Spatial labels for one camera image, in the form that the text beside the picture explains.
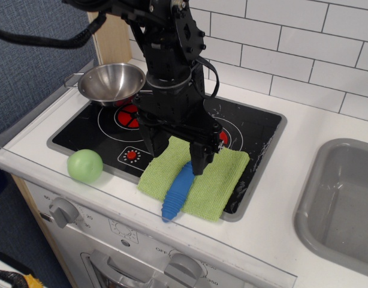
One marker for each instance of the white toy kitchen unit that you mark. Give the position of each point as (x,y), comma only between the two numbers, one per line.
(261,248)

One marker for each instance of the wooden side panel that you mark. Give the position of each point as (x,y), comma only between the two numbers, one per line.
(112,42)

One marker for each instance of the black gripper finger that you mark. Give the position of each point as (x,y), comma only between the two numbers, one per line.
(201,156)
(156,138)

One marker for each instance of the blue handled metal spoon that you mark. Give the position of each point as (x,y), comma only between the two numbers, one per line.
(176,196)

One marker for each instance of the grey sink basin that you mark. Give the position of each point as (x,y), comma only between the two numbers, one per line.
(332,217)

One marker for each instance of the green ball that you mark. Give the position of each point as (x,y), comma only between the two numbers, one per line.
(85,166)

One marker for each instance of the yellow black object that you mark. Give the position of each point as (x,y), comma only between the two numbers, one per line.
(18,280)

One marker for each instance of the grey oven knob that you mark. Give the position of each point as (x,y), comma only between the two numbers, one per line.
(63,212)
(184,270)

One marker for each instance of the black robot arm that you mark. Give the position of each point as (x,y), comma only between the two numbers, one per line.
(171,44)

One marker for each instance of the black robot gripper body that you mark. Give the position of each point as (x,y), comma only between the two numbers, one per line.
(181,107)

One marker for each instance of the stainless steel bowl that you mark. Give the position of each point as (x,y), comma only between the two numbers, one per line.
(108,85)

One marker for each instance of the green microfiber cloth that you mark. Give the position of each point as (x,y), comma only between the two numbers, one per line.
(209,192)

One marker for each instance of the grey left oven knob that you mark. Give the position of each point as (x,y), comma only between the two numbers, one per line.
(63,212)

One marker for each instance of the black toy cooktop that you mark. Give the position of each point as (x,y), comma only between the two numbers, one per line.
(113,133)

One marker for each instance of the grey right oven knob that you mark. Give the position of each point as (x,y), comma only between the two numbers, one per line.
(184,270)

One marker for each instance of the grey oven door handle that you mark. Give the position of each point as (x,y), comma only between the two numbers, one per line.
(122,272)

